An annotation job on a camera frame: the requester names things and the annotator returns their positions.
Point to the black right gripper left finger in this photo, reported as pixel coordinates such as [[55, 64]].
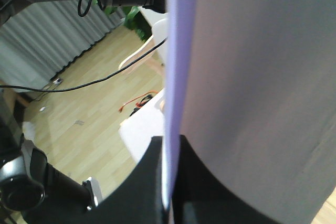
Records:
[[138, 199]]

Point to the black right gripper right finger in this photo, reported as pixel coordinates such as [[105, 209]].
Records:
[[199, 197]]

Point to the white paper sheet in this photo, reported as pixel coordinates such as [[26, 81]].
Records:
[[251, 85]]

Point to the wooden chair grey cushions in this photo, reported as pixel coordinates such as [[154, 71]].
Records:
[[152, 53]]

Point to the green potted plant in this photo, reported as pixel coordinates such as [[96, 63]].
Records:
[[133, 20]]

